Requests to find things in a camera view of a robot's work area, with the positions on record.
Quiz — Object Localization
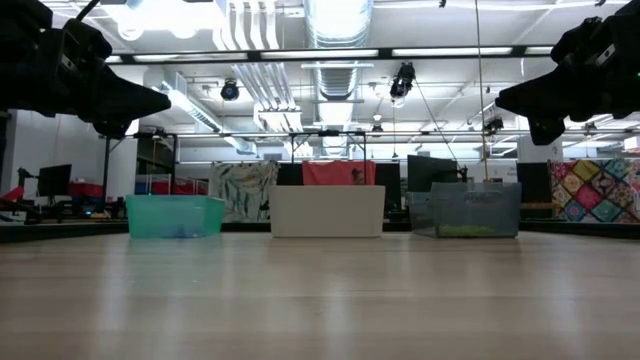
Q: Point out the red and blue bag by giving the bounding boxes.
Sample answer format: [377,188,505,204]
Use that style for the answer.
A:
[68,180,109,199]

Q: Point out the silver ventilation duct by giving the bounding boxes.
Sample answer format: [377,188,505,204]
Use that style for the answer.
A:
[303,0,375,102]

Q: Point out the red machine part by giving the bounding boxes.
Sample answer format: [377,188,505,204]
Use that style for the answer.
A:
[0,185,26,204]

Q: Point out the black hanging spotlight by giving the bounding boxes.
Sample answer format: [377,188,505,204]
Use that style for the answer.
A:
[388,60,418,100]
[482,115,506,135]
[219,78,242,103]

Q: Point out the grey translucent plastic bin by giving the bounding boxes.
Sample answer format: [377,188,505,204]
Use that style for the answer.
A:
[406,181,523,239]

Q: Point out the leaf print cloth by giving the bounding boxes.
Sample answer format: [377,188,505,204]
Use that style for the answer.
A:
[208,160,280,224]

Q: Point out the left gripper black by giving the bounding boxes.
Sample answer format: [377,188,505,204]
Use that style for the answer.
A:
[0,18,173,142]

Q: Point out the red cloth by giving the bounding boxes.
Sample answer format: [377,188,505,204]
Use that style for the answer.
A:
[301,160,377,187]

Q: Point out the colourful patchwork quilt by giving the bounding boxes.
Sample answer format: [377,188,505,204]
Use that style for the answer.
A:
[548,158,640,225]

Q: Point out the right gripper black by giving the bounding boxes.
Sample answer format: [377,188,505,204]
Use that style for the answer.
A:
[494,12,640,147]

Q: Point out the black metal rack frame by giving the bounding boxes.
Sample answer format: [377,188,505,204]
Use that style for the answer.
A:
[101,128,640,201]

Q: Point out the white column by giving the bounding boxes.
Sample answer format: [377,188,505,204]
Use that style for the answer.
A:
[516,134,565,164]

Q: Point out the white plastic bin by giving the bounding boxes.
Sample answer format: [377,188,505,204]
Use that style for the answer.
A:
[268,184,387,239]

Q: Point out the black aluminium table frame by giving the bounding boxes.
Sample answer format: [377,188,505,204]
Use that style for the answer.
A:
[0,219,640,244]

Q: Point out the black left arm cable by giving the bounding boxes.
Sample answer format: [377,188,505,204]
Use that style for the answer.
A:
[74,0,102,24]

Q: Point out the black partition panel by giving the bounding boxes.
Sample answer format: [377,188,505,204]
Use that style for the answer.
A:
[515,161,552,205]

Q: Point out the green translucent plastic bin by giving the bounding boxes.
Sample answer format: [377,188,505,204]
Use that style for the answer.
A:
[125,193,226,239]

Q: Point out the thin vertical pole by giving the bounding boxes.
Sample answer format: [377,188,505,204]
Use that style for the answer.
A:
[473,0,489,182]

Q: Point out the black computer monitor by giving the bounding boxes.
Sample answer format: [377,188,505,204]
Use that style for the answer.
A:
[36,163,74,199]
[406,154,460,194]

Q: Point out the black beam with light strips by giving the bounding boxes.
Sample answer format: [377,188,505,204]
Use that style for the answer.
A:
[102,44,559,66]

